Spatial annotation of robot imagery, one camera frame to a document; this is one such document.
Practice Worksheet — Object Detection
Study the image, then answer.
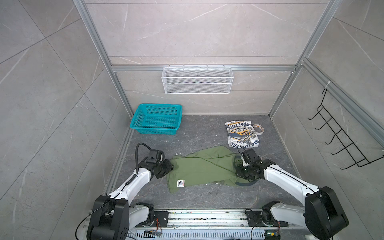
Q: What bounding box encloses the green tank top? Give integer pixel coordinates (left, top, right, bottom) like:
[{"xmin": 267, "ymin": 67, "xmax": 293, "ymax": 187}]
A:
[{"xmin": 167, "ymin": 146, "xmax": 257, "ymax": 193}]

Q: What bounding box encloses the white tank top navy trim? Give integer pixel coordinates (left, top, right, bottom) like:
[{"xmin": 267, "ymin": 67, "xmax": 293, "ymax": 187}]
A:
[{"xmin": 225, "ymin": 121, "xmax": 260, "ymax": 149}]

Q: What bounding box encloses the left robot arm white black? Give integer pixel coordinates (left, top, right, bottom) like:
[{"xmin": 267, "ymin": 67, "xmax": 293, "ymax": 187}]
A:
[{"xmin": 86, "ymin": 149, "xmax": 174, "ymax": 240}]

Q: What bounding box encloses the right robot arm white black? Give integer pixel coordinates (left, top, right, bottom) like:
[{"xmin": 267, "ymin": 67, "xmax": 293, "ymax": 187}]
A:
[{"xmin": 234, "ymin": 149, "xmax": 349, "ymax": 240}]

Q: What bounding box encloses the roll of masking tape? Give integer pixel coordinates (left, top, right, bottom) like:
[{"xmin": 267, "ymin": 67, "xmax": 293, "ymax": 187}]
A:
[{"xmin": 253, "ymin": 124, "xmax": 265, "ymax": 136}]

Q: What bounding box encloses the teal plastic basket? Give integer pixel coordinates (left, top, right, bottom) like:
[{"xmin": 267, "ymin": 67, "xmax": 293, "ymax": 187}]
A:
[{"xmin": 130, "ymin": 104, "xmax": 183, "ymax": 135}]

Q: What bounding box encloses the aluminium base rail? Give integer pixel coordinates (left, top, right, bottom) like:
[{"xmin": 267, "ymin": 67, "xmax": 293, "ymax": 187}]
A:
[{"xmin": 80, "ymin": 209, "xmax": 334, "ymax": 240}]

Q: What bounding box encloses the white wire mesh shelf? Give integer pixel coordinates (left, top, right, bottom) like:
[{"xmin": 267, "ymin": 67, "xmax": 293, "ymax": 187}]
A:
[{"xmin": 162, "ymin": 67, "xmax": 234, "ymax": 95}]

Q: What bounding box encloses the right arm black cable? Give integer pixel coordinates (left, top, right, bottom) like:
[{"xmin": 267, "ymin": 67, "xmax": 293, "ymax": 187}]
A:
[{"xmin": 236, "ymin": 146, "xmax": 334, "ymax": 240}]

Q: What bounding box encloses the black wire hook rack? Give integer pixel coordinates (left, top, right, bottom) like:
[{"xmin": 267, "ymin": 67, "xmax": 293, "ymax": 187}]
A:
[{"xmin": 308, "ymin": 89, "xmax": 384, "ymax": 170}]

